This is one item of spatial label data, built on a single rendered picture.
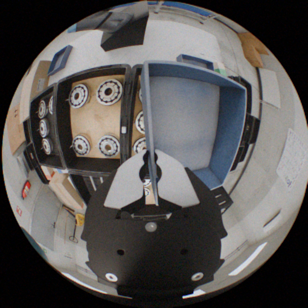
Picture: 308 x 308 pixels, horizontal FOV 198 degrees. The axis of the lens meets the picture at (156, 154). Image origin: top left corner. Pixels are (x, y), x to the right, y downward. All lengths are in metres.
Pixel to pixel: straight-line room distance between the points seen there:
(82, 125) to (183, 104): 0.41
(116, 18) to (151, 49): 0.32
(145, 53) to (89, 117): 0.42
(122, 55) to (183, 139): 0.53
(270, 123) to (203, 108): 2.88
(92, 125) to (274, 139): 3.14
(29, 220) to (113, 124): 3.23
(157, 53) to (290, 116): 2.87
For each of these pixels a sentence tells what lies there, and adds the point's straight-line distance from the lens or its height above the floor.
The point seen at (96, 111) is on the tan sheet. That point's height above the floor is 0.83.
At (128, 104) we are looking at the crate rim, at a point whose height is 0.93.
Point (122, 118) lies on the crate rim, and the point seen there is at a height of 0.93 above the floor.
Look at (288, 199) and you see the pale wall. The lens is 3.26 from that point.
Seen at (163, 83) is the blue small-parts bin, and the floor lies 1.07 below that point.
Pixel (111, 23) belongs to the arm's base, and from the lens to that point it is 0.46.
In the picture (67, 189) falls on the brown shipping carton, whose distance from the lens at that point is 0.87.
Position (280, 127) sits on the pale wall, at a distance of 2.95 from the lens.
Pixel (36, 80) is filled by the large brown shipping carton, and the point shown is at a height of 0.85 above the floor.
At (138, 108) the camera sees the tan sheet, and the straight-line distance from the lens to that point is 0.40.
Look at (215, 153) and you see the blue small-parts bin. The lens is 0.24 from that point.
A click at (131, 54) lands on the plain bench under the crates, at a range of 0.60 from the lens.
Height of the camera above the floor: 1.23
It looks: 57 degrees down
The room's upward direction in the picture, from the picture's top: 163 degrees clockwise
